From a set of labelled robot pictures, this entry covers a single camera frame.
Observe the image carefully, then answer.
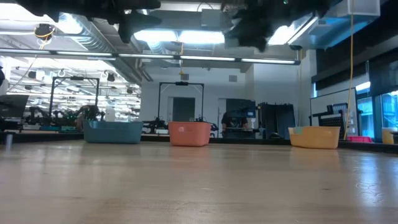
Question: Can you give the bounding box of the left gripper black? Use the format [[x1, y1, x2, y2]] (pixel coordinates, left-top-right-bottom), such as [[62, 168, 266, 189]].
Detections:
[[93, 0, 162, 44]]

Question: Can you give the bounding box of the black cabinet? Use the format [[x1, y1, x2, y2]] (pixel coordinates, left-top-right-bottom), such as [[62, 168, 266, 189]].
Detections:
[[257, 102, 296, 140]]

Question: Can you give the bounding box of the black robot station frame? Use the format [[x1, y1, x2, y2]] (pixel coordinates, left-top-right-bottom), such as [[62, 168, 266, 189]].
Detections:
[[48, 76, 101, 130], [150, 81, 218, 135]]

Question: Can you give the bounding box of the thick yellow cable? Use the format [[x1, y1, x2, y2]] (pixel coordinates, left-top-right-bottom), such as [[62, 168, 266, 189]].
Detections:
[[343, 0, 356, 141]]

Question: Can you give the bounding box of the long LED light bar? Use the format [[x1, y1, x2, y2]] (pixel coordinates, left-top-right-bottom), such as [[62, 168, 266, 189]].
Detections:
[[0, 48, 302, 66]]

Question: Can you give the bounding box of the blue plastic bin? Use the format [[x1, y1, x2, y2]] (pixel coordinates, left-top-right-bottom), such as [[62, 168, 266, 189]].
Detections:
[[82, 119, 144, 144]]

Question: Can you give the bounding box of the black aluminium table frame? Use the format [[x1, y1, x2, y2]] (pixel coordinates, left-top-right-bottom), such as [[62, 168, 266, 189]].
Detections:
[[0, 130, 398, 155]]

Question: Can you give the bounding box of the pink plastic bin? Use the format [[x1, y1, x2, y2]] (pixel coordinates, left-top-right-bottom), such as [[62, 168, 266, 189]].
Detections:
[[347, 135, 373, 144]]

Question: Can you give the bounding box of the orange plastic bin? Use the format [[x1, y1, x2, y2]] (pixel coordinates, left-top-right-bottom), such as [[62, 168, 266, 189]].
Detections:
[[168, 121, 212, 147]]

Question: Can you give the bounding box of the black pegboard cart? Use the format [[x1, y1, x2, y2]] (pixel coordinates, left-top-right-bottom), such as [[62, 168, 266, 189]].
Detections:
[[309, 102, 349, 128]]

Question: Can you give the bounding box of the black ceiling cable reel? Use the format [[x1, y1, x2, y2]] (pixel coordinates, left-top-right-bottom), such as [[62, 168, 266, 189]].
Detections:
[[33, 23, 57, 41]]

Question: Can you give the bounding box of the yellow plastic bin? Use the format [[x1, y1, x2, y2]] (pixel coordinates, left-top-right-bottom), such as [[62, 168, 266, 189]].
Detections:
[[287, 126, 341, 150]]

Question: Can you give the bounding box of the black computer monitor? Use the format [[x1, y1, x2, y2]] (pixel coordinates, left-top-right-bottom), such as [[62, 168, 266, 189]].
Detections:
[[0, 94, 30, 131]]

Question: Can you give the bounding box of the person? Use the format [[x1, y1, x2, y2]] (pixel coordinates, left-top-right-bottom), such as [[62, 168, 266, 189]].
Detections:
[[220, 110, 249, 138], [74, 105, 103, 131]]

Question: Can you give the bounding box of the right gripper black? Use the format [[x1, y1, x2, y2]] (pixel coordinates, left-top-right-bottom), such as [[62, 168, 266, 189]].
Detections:
[[221, 0, 299, 53]]

